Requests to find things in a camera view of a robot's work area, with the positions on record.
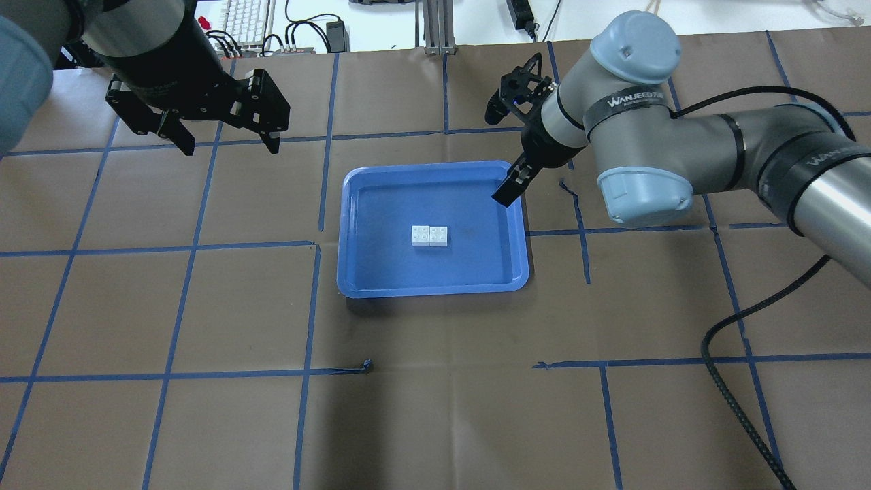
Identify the blue plastic tray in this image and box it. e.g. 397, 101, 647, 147
337, 161, 531, 299

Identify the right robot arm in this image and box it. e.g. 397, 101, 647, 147
484, 10, 870, 284

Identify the black power adapter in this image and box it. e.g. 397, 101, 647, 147
506, 0, 536, 32

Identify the aluminium frame post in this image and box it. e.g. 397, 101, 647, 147
421, 0, 457, 56

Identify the white keyboard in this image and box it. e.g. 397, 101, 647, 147
216, 1, 276, 55

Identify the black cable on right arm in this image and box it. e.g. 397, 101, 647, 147
670, 85, 858, 490

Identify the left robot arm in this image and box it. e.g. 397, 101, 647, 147
1, 1, 291, 155

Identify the white block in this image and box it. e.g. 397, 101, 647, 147
410, 225, 431, 247
429, 226, 448, 247

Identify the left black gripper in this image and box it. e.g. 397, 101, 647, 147
102, 27, 291, 156

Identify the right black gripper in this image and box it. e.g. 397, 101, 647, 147
484, 53, 590, 208

